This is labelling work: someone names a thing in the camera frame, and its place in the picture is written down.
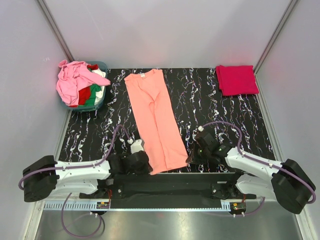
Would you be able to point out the aluminium frame rail front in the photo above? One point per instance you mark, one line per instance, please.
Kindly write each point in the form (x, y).
(148, 203)

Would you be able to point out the right corner aluminium post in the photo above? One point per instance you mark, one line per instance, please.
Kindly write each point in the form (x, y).
(276, 33)

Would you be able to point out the red garment in basket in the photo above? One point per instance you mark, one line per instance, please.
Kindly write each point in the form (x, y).
(85, 93)

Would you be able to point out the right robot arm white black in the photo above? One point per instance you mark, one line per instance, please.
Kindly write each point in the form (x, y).
(284, 182)

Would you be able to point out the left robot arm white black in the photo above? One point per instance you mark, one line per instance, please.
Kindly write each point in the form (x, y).
(90, 179)

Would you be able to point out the corner aluminium post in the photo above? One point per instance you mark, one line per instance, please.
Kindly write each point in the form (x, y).
(276, 33)
(55, 29)

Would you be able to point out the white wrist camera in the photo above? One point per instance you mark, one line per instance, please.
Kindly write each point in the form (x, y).
(136, 145)
(200, 129)

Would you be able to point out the salmon orange t-shirt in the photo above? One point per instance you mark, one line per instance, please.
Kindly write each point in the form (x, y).
(155, 121)

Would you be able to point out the white garment in basket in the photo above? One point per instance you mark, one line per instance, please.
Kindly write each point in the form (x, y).
(100, 75)

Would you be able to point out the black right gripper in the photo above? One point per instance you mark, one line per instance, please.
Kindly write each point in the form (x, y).
(193, 158)

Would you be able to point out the green garment in basket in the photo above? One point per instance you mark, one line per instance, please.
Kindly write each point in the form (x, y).
(94, 88)

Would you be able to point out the teal laundry basket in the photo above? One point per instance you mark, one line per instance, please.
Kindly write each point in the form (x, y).
(102, 67)

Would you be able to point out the folded magenta t-shirt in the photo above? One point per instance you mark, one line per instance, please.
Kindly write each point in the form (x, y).
(236, 80)

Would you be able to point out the light pink t-shirt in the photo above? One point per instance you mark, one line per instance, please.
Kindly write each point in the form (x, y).
(73, 77)

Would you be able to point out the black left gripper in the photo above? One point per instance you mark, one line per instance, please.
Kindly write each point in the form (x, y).
(146, 169)

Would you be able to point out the left corner aluminium post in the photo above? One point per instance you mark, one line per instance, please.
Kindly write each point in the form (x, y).
(55, 29)

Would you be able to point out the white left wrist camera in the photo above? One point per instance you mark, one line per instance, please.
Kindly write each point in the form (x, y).
(136, 145)

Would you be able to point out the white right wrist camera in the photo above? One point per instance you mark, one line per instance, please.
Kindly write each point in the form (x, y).
(200, 129)

